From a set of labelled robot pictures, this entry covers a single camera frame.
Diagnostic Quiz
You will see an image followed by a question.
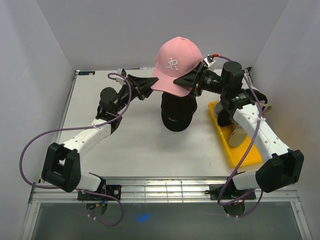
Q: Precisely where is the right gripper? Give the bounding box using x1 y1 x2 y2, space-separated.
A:
172 62 228 98

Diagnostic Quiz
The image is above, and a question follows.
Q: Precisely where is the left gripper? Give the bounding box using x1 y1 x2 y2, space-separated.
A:
113 74 159 114

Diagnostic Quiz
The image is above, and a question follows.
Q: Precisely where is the pink cap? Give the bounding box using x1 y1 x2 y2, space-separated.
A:
151 36 204 97

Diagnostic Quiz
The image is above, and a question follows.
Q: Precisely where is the black cap gold logo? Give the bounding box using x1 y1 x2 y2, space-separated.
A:
161 92 198 132

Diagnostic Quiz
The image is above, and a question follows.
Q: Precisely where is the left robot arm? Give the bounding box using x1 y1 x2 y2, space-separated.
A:
41 73 158 200

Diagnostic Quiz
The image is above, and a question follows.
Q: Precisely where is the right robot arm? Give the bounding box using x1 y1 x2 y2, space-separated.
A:
174 61 304 199

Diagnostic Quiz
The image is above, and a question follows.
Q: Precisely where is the black cap white logo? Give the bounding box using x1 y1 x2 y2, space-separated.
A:
213 89 255 127

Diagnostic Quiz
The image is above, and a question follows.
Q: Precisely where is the beige cap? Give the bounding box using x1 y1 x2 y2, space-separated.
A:
227 102 271 148

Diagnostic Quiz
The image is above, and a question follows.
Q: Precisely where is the yellow plastic tray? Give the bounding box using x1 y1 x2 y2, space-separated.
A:
208 101 263 168

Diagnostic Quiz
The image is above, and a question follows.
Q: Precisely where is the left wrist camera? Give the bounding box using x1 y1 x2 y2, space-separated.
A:
115 68 127 85

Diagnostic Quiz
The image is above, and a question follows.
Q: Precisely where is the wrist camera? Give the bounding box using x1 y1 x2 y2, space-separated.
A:
115 68 127 85
203 54 216 68

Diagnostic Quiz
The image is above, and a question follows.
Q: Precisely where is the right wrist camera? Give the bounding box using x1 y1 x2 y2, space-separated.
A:
203 54 216 68

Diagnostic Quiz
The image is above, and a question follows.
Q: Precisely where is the aluminium table rail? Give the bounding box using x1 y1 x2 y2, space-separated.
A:
28 177 301 204

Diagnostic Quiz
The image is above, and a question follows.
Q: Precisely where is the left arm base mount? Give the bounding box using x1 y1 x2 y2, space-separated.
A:
77 184 122 201

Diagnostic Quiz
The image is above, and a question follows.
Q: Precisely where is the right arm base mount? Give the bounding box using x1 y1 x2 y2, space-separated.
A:
204 184 256 200

